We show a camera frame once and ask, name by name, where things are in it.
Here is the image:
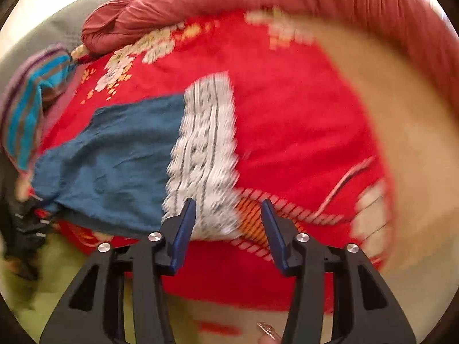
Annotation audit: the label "blue denim pants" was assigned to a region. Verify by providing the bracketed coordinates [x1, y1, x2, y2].
[32, 72, 244, 242]

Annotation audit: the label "person's green clothing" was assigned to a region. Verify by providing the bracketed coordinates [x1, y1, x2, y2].
[0, 233, 201, 344]

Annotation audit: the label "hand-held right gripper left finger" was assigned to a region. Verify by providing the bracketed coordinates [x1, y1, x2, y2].
[39, 197, 198, 344]

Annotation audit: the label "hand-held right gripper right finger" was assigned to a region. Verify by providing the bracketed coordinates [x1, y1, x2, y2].
[260, 198, 418, 344]

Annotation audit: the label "dark cloth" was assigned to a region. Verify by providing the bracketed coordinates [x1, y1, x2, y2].
[0, 183, 52, 280]

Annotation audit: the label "blue striped towel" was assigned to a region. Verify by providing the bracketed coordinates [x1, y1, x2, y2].
[0, 43, 77, 173]

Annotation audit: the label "person's right hand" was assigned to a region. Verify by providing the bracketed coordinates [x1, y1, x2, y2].
[256, 322, 282, 344]

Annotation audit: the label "beige bed sheet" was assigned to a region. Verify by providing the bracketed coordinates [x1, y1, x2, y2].
[297, 18, 459, 344]

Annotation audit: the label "pink quilted mat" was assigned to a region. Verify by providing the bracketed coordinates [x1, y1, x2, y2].
[41, 62, 92, 131]

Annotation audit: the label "grey cloth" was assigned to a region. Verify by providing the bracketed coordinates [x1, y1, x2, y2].
[0, 0, 130, 90]

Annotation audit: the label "red floral blanket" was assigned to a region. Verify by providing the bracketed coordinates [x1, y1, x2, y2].
[36, 9, 395, 312]

